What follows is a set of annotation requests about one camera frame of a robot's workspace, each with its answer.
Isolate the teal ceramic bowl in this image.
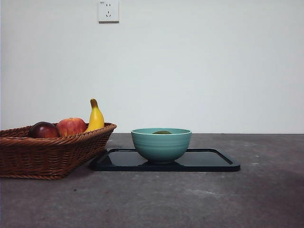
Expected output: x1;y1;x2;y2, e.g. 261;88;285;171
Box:
131;128;192;164

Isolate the yellow banana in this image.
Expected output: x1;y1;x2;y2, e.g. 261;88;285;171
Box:
84;98;105;133

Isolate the black rectangular tray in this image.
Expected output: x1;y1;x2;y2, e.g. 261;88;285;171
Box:
89;148;241;172

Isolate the red apple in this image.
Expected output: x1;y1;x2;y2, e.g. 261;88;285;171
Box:
56;117;87;137

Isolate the dark red plum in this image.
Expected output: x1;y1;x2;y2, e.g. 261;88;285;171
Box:
28;121;60;139

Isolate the brown wicker basket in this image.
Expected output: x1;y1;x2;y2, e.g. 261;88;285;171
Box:
0;122;117;181

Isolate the white wall socket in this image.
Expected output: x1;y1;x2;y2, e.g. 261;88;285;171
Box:
98;0;120;24

